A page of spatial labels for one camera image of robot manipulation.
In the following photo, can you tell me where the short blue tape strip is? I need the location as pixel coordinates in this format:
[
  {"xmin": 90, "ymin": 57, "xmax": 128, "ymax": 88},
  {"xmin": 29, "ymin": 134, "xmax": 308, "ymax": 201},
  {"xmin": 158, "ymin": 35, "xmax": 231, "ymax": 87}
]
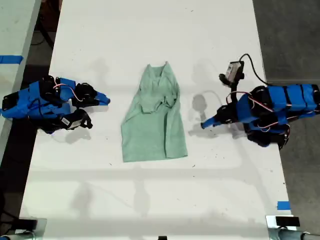
[{"xmin": 276, "ymin": 200, "xmax": 292, "ymax": 211}]

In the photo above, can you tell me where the black camera cable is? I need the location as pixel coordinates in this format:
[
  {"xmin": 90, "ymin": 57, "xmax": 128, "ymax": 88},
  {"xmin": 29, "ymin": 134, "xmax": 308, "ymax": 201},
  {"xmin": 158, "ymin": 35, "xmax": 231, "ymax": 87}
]
[{"xmin": 239, "ymin": 53, "xmax": 270, "ymax": 86}]

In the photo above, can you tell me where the small black box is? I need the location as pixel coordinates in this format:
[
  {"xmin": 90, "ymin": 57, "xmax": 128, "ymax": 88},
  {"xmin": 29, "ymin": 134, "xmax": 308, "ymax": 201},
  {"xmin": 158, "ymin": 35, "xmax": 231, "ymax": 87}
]
[
  {"xmin": 17, "ymin": 218, "xmax": 38, "ymax": 231},
  {"xmin": 275, "ymin": 216, "xmax": 301, "ymax": 227}
]

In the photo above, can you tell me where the black floor cable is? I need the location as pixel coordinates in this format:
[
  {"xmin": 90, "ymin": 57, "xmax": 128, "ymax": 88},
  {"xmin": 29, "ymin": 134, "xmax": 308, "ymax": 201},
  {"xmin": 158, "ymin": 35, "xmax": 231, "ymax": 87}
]
[{"xmin": 31, "ymin": 13, "xmax": 55, "ymax": 49}]

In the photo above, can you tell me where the gripper's black camera stalk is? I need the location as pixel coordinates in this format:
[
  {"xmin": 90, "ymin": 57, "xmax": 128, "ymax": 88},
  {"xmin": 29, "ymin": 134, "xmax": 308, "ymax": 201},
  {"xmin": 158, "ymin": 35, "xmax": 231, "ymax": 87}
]
[
  {"xmin": 226, "ymin": 74, "xmax": 245, "ymax": 107},
  {"xmin": 74, "ymin": 108, "xmax": 94, "ymax": 130}
]

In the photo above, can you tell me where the pale green T-shirt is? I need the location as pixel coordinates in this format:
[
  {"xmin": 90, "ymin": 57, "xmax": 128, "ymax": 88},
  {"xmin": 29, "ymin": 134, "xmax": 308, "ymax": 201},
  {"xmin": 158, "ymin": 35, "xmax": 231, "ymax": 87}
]
[{"xmin": 121, "ymin": 61, "xmax": 189, "ymax": 163}]

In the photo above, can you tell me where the gripper's black camera box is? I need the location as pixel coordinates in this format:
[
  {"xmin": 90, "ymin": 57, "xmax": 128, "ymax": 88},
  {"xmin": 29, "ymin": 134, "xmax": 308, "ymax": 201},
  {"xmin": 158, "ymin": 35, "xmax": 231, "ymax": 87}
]
[
  {"xmin": 58, "ymin": 116, "xmax": 84, "ymax": 131},
  {"xmin": 219, "ymin": 61, "xmax": 245, "ymax": 86}
]

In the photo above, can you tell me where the long blue tape strip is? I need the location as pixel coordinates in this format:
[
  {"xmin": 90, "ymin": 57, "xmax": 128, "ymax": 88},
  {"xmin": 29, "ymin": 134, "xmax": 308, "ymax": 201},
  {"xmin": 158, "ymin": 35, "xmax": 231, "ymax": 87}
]
[{"xmin": 0, "ymin": 54, "xmax": 24, "ymax": 65}]

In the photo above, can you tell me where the metal table bracket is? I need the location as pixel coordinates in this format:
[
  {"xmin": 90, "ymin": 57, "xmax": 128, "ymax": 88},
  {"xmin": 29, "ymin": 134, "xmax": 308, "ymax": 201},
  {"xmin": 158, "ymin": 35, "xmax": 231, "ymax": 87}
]
[
  {"xmin": 14, "ymin": 218, "xmax": 48, "ymax": 240},
  {"xmin": 265, "ymin": 214, "xmax": 301, "ymax": 240}
]

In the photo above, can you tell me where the white side table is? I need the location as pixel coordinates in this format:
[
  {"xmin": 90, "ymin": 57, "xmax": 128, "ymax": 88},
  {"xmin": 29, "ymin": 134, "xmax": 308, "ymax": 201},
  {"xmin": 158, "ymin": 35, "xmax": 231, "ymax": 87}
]
[{"xmin": 0, "ymin": 0, "xmax": 42, "ymax": 162}]

